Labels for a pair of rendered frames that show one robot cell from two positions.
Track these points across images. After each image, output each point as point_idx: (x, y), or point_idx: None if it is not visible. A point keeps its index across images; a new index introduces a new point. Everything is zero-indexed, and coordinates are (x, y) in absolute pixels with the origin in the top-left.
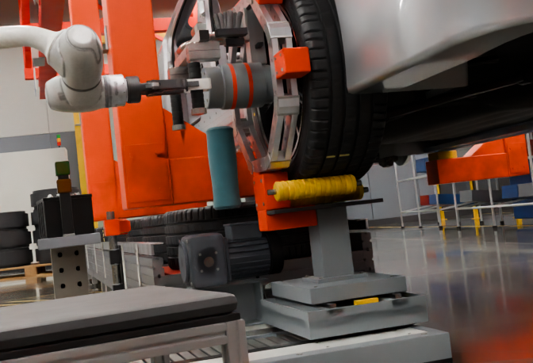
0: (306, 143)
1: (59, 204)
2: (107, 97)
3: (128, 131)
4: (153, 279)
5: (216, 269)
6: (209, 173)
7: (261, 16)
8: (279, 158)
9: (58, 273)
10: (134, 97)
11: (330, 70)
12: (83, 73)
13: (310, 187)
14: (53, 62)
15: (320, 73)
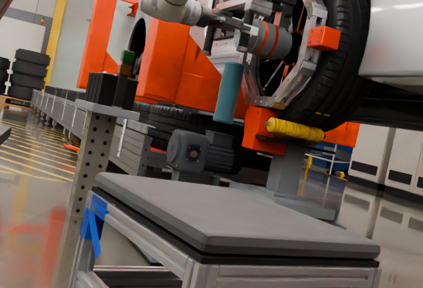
0: (307, 99)
1: (113, 81)
2: (185, 15)
3: (161, 41)
4: (141, 150)
5: (197, 160)
6: (205, 91)
7: None
8: (281, 101)
9: (92, 131)
10: (203, 22)
11: (346, 53)
12: None
13: (294, 129)
14: None
15: (340, 53)
